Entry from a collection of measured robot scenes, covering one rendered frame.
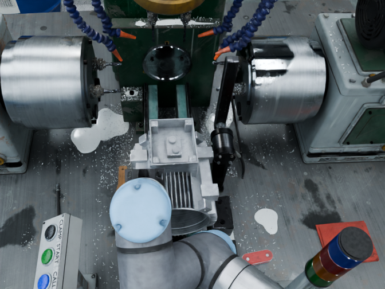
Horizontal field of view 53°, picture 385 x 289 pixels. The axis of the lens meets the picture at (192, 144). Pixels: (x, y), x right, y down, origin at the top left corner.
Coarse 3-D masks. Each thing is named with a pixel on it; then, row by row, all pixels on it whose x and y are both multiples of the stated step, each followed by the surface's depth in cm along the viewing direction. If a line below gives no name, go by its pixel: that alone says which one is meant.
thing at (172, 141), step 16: (160, 128) 89; (176, 128) 89; (192, 128) 86; (160, 144) 87; (176, 144) 85; (192, 144) 87; (160, 160) 84; (176, 160) 85; (192, 160) 81; (160, 176) 85; (192, 176) 86
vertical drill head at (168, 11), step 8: (136, 0) 83; (144, 0) 81; (152, 0) 80; (160, 0) 80; (168, 0) 80; (176, 0) 81; (184, 0) 81; (192, 0) 82; (200, 0) 84; (144, 8) 83; (152, 8) 82; (160, 8) 81; (168, 8) 81; (176, 8) 82; (184, 8) 82; (192, 8) 83; (152, 16) 86; (184, 16) 87; (152, 24) 89; (184, 24) 89; (152, 32) 91; (184, 32) 92; (152, 40) 93; (184, 40) 94
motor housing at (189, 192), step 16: (208, 160) 91; (176, 176) 85; (208, 176) 89; (176, 192) 83; (192, 192) 82; (176, 208) 81; (192, 208) 82; (176, 224) 95; (192, 224) 93; (208, 224) 90
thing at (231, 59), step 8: (232, 56) 84; (224, 64) 86; (232, 64) 84; (224, 72) 87; (232, 72) 86; (224, 80) 88; (232, 80) 89; (224, 88) 91; (232, 88) 91; (224, 96) 93; (224, 104) 96; (216, 112) 100; (224, 112) 98; (216, 120) 101; (224, 120) 101
